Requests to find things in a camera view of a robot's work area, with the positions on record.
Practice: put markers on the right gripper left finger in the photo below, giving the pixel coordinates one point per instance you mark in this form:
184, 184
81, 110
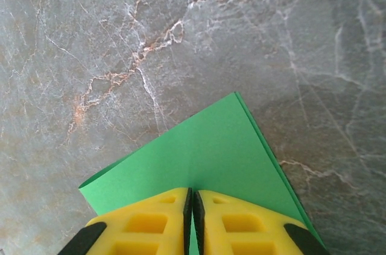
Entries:
141, 222

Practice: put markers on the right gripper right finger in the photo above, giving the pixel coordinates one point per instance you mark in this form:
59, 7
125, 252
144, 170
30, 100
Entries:
247, 222

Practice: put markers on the green square paper sheet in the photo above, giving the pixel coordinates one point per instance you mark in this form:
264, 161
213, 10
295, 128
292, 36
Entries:
211, 158

